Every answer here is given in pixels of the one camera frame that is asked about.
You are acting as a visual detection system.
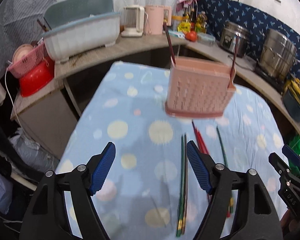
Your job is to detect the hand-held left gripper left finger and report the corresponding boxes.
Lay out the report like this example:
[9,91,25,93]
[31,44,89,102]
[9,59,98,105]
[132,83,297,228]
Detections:
[19,142,116,240]

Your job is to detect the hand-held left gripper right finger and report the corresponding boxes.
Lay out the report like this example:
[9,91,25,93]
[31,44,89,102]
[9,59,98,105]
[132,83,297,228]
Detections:
[187,141,283,240]

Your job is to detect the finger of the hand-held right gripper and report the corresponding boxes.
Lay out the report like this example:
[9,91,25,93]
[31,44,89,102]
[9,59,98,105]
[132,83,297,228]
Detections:
[282,145,300,167]
[269,152,290,178]

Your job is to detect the green chopstick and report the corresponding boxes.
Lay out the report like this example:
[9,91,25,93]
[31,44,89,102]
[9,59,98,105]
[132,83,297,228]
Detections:
[176,135,187,238]
[216,127,234,205]

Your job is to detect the brown chopstick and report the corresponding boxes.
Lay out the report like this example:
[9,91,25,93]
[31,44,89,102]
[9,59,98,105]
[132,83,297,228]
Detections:
[181,134,189,235]

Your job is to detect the pink perforated utensil holder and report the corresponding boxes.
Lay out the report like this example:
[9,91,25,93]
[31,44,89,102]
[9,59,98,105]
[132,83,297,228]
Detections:
[164,56,237,118]

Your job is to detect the dark purple chopstick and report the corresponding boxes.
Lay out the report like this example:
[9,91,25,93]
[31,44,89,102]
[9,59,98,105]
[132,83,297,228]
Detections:
[229,36,238,88]

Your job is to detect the maroon purple chopstick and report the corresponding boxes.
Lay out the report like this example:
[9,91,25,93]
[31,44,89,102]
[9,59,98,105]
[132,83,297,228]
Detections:
[163,21,177,65]

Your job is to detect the dark teal container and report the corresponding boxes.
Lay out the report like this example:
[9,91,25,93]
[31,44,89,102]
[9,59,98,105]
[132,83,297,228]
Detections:
[282,79,300,123]

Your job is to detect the grey plastic bag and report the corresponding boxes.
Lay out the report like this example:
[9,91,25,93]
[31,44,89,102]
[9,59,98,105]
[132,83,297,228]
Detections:
[11,129,59,167]

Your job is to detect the blue dotted tablecloth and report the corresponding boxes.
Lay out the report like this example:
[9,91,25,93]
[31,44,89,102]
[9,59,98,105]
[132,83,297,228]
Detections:
[55,61,290,240]

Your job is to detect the small grey cabinet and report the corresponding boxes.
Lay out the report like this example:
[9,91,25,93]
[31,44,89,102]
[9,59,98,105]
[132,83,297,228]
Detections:
[10,80,80,160]

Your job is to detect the black induction cooker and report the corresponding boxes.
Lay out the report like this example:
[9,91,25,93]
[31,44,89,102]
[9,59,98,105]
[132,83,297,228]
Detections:
[254,64,288,92]

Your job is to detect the stainless steel steamer pot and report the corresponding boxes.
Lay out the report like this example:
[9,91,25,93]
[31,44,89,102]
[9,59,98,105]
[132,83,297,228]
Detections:
[259,28,299,78]

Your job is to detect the red plastic basin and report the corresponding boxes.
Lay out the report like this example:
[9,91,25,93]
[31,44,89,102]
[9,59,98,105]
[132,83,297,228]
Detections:
[19,60,55,97]

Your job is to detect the wooden counter shelf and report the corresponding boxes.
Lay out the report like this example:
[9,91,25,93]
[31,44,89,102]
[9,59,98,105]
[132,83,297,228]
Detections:
[54,34,300,143]

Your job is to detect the clear food container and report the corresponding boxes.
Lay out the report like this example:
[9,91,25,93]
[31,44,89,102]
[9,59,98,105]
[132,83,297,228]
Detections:
[197,33,215,46]

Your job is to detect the pink plastic basket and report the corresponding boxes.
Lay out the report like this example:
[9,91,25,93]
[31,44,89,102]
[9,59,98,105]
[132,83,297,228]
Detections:
[7,44,48,78]

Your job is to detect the stainless steel rice cooker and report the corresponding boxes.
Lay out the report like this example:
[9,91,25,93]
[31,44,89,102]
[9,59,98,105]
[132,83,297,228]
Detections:
[219,21,249,58]

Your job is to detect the white blue dish drainer box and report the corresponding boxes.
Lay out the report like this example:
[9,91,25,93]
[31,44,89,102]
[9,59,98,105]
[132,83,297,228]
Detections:
[42,0,121,64]

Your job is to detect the yellow seasoning packet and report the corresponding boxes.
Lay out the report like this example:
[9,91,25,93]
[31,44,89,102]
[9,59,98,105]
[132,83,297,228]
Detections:
[178,21,192,33]

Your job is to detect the pink plate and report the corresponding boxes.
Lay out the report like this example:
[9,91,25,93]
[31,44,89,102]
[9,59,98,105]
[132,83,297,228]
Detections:
[12,44,34,64]

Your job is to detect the white gold tin can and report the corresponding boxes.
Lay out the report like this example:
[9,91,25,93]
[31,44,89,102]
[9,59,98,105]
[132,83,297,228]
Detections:
[172,15,184,32]

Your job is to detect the navy patterned cloth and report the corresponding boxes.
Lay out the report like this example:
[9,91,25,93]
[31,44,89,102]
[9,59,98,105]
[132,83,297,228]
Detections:
[197,0,300,80]

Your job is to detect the white electric kettle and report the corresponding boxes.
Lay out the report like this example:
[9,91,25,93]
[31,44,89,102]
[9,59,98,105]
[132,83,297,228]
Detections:
[121,5,145,37]

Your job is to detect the pink electric kettle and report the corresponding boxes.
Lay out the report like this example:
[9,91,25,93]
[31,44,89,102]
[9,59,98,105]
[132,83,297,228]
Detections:
[144,4,172,35]

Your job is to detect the grey striped curtain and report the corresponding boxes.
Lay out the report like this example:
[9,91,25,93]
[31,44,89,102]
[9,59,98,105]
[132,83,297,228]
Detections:
[0,0,58,85]

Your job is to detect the white power cable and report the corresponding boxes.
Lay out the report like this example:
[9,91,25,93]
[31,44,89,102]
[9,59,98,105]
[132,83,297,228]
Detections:
[4,69,24,130]

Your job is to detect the dark utensil handle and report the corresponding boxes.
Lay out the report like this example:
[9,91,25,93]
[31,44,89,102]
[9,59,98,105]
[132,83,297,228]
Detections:
[37,19,50,32]

